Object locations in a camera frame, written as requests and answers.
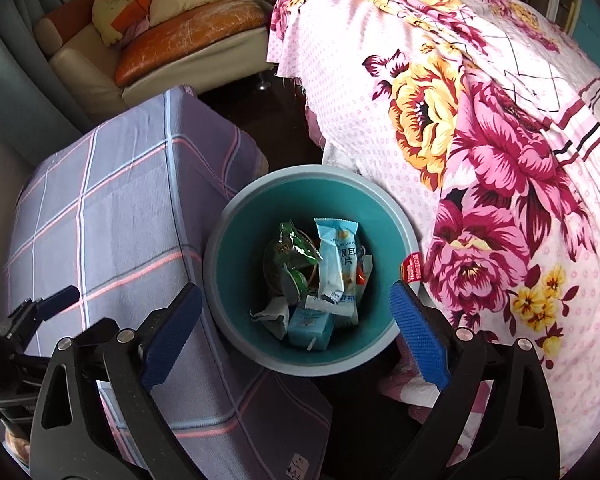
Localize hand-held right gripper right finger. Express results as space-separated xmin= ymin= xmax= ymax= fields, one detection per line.
xmin=387 ymin=280 xmax=561 ymax=480

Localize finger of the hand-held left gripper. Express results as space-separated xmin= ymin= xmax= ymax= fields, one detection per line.
xmin=72 ymin=318 xmax=120 ymax=346
xmin=0 ymin=285 xmax=81 ymax=343

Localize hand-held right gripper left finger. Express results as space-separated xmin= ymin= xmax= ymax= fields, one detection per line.
xmin=28 ymin=282 xmax=204 ymax=480

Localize teal plastic bin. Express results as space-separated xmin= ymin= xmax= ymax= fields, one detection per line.
xmin=202 ymin=165 xmax=423 ymax=377

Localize printed white face mask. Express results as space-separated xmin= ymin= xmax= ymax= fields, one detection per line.
xmin=250 ymin=296 xmax=291 ymax=341

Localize light blue drink carton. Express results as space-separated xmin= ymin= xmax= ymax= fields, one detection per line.
xmin=286 ymin=306 xmax=336 ymax=352

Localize light blue snack wrapper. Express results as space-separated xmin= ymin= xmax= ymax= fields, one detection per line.
xmin=314 ymin=217 xmax=361 ymax=306

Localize green clear snack wrapper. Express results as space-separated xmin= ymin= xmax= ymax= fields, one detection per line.
xmin=262 ymin=220 xmax=323 ymax=306

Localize person's left hand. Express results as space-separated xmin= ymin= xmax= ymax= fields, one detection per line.
xmin=2 ymin=430 xmax=31 ymax=466

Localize pink white bed sheet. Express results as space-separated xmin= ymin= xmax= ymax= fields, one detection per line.
xmin=380 ymin=360 xmax=486 ymax=461

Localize grey plaid tablecloth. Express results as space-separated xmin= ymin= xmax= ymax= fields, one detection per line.
xmin=2 ymin=86 xmax=333 ymax=480

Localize beige sofa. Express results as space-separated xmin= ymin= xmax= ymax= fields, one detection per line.
xmin=34 ymin=0 xmax=276 ymax=116

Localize floral bed sheet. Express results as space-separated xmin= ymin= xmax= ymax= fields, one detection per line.
xmin=270 ymin=0 xmax=600 ymax=441

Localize grey blue curtain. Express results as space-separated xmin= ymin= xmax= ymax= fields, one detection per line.
xmin=0 ymin=0 xmax=96 ymax=166

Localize orange backrest cushion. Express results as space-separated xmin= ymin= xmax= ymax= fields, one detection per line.
xmin=34 ymin=0 xmax=98 ymax=58

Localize orange seat cushion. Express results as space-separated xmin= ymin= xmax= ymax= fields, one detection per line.
xmin=114 ymin=0 xmax=267 ymax=88

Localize yellow orange cushion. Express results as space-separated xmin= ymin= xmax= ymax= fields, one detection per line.
xmin=91 ymin=0 xmax=166 ymax=46

